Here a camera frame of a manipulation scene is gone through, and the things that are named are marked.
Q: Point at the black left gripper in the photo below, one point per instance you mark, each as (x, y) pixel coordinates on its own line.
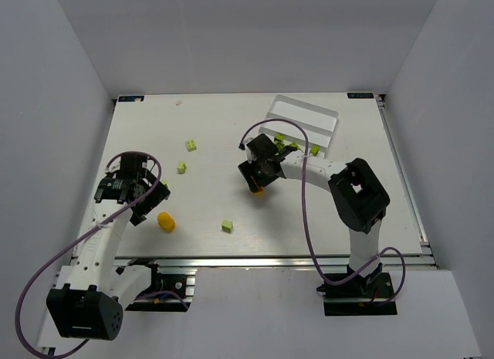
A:
(153, 197)

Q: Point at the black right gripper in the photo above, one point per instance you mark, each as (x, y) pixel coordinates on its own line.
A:
(252, 174)

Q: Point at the green square brick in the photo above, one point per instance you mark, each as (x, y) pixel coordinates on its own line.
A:
(279, 141)

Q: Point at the orange brick hollow side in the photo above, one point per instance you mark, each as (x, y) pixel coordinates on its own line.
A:
(259, 190)

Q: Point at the yellow round lego block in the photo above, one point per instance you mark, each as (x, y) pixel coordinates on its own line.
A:
(166, 222)

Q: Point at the small green brick upturned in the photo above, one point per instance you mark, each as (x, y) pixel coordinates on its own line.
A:
(314, 150)

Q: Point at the small green brick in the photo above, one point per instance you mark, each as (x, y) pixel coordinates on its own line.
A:
(182, 167)
(227, 226)

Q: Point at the small green brick front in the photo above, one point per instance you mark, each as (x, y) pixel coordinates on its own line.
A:
(227, 226)

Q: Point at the green lego plate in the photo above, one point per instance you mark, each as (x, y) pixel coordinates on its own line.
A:
(295, 145)

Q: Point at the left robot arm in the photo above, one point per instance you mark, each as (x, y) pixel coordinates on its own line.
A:
(91, 303)

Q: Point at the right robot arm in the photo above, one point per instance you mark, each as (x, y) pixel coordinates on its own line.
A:
(359, 197)

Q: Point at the white divided tray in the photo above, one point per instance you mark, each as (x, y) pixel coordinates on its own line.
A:
(319, 123)

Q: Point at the blue label left corner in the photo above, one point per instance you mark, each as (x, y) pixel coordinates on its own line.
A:
(130, 99)

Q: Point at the blue label corner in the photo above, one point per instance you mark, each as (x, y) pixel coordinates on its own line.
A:
(360, 95)
(130, 99)

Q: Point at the blue label right corner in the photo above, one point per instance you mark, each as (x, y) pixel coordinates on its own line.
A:
(360, 95)

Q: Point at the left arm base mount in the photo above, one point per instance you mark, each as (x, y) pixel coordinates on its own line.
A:
(170, 290)

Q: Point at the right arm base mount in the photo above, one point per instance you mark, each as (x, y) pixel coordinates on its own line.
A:
(352, 300)

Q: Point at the aluminium table rail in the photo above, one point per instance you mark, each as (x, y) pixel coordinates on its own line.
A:
(426, 249)

